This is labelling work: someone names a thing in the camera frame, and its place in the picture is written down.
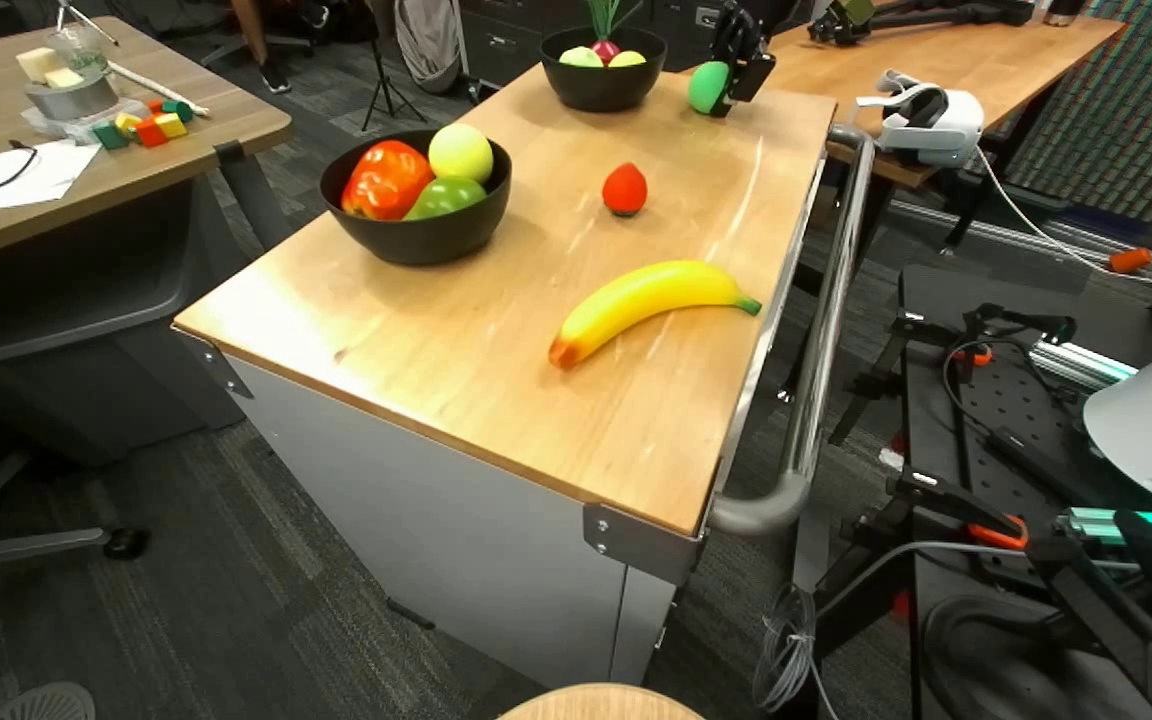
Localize black bowl far left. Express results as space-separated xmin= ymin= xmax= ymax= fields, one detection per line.
xmin=318 ymin=128 xmax=510 ymax=269

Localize metal cart handle bar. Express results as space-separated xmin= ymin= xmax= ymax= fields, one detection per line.
xmin=706 ymin=128 xmax=876 ymax=535

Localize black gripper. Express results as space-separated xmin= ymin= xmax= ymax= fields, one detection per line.
xmin=713 ymin=0 xmax=774 ymax=101

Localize black bowl right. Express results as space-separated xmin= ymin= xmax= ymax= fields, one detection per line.
xmin=538 ymin=34 xmax=663 ymax=113

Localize yellow banana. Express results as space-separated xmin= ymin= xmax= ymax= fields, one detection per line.
xmin=549 ymin=261 xmax=760 ymax=370

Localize white VR headset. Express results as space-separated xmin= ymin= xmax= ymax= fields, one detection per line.
xmin=860 ymin=72 xmax=984 ymax=169

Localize round wooden stool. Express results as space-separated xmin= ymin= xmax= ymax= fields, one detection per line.
xmin=500 ymin=685 xmax=705 ymax=720

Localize black bowl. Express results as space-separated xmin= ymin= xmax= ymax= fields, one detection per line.
xmin=318 ymin=128 xmax=510 ymax=269
xmin=538 ymin=34 xmax=663 ymax=113

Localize yellow ball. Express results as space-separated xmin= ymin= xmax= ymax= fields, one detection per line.
xmin=608 ymin=47 xmax=646 ymax=68
xmin=426 ymin=126 xmax=492 ymax=179

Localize wooden desk in background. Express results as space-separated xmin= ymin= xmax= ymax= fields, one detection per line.
xmin=0 ymin=17 xmax=291 ymax=248

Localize red radish with green leaves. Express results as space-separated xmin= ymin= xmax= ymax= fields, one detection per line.
xmin=589 ymin=0 xmax=629 ymax=68

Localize green foam ball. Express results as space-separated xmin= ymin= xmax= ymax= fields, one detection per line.
xmin=686 ymin=59 xmax=730 ymax=118

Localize coloured toy blocks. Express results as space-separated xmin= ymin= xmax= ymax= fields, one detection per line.
xmin=89 ymin=101 xmax=197 ymax=151

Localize white papers on desk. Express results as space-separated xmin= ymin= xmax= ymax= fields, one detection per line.
xmin=0 ymin=141 xmax=97 ymax=210

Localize small red strawberry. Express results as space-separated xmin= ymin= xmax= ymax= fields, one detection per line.
xmin=599 ymin=164 xmax=646 ymax=215

